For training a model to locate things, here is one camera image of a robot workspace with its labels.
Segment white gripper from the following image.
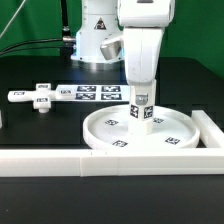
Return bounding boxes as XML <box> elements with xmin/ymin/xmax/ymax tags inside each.
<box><xmin>118</xmin><ymin>0</ymin><xmax>175</xmax><ymax>106</ymax></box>

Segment white round table top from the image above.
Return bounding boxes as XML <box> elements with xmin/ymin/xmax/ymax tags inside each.
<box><xmin>83</xmin><ymin>105</ymin><xmax>200</xmax><ymax>151</ymax></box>

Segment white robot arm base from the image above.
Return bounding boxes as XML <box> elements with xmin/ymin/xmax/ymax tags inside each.
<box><xmin>71</xmin><ymin>0</ymin><xmax>123</xmax><ymax>69</ymax></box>

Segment white marker sheet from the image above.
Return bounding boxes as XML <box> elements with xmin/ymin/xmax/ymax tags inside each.
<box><xmin>56</xmin><ymin>85</ymin><xmax>130</xmax><ymax>102</ymax></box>

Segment white cross-shaped table base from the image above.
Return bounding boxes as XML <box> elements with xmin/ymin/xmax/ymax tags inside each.
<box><xmin>8</xmin><ymin>83</ymin><xmax>75</xmax><ymax>113</ymax></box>

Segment white right fence rail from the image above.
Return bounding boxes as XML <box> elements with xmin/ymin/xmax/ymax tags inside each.
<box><xmin>191</xmin><ymin>110</ymin><xmax>224</xmax><ymax>148</ymax></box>

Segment white fence rail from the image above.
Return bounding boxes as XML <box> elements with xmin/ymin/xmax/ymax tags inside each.
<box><xmin>0</xmin><ymin>148</ymin><xmax>224</xmax><ymax>177</ymax></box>
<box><xmin>191</xmin><ymin>110</ymin><xmax>224</xmax><ymax>148</ymax></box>

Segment white front fence rail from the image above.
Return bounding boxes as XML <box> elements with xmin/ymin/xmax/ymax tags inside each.
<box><xmin>0</xmin><ymin>148</ymin><xmax>224</xmax><ymax>177</ymax></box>

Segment black cable bundle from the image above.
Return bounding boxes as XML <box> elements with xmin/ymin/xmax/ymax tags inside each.
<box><xmin>0</xmin><ymin>37</ymin><xmax>76</xmax><ymax>58</ymax></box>

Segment grey thin cable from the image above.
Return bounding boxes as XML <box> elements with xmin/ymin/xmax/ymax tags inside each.
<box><xmin>0</xmin><ymin>0</ymin><xmax>28</xmax><ymax>39</ymax></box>

